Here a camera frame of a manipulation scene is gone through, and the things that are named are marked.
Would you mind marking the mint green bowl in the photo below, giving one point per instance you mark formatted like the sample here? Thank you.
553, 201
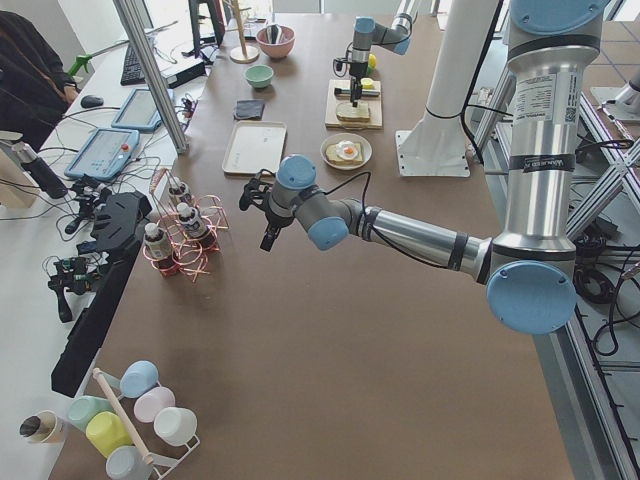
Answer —
259, 76

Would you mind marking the bamboo cutting board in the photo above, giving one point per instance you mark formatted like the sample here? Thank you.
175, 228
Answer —
375, 104

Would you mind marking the tea bottle front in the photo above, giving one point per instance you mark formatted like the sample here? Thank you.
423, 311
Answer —
195, 227

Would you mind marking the pink bowl with ice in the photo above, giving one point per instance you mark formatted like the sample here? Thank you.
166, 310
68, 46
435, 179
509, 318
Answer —
280, 50

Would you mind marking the fried egg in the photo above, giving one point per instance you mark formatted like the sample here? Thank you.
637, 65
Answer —
346, 150

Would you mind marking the half lemon slice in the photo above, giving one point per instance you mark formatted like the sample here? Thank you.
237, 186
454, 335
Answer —
367, 83

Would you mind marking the blue teach pendant far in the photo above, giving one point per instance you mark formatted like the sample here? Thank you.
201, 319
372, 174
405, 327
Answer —
138, 112

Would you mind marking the blue teach pendant near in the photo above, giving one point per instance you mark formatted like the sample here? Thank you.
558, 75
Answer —
104, 155

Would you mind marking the black keyboard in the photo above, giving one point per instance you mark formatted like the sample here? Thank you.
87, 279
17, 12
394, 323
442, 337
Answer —
132, 73

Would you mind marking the tea bottle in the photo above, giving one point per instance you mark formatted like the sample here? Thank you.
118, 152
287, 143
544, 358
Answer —
180, 193
195, 227
159, 250

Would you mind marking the steel ice scoop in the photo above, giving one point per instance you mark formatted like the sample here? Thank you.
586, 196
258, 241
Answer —
274, 34

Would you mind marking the mint mug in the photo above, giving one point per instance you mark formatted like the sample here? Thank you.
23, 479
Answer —
84, 408

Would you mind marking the pink mug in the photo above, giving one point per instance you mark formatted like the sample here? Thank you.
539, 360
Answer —
148, 405

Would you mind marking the black computer mouse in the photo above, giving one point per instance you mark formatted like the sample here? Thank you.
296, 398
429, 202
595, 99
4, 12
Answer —
91, 101

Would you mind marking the white round plate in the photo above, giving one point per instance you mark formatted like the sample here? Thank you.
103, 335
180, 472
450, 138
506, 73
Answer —
365, 147

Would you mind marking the black thermos bottle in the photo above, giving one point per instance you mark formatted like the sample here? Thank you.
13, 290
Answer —
39, 170

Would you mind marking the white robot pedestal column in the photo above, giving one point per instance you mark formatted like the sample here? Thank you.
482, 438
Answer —
468, 33

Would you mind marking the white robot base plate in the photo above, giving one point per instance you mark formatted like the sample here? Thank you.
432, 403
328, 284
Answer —
431, 153

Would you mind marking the bread slice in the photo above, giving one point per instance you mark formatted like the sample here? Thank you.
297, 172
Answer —
346, 111
332, 158

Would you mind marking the wooden cup stand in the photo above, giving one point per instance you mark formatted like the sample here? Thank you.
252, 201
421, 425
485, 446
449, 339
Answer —
243, 53

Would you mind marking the tea bottle right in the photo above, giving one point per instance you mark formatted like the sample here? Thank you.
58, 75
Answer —
180, 193

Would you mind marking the cream rabbit serving tray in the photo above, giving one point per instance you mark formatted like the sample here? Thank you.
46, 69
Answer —
254, 146

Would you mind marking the yellow mug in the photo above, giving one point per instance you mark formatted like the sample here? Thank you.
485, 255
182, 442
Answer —
106, 432

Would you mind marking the tea bottle left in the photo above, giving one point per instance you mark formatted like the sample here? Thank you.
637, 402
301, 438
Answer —
159, 250

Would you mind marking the grey blue mug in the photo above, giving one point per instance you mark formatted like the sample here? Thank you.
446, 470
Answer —
125, 463

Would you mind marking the blue teach pendant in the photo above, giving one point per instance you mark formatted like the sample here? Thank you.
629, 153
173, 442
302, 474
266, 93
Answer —
138, 112
104, 155

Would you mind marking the white mug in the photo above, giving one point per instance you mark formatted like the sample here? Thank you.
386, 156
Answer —
175, 425

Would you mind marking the aluminium frame post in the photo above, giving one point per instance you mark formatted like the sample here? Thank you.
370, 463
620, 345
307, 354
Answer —
131, 21

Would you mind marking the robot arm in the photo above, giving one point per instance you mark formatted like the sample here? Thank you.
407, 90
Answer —
528, 268
368, 33

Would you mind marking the copper wire bottle rack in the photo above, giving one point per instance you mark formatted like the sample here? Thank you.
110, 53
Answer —
192, 260

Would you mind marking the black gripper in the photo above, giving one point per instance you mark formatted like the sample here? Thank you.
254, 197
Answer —
356, 70
274, 220

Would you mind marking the folded grey cloth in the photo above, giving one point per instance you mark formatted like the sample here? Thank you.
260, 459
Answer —
249, 109

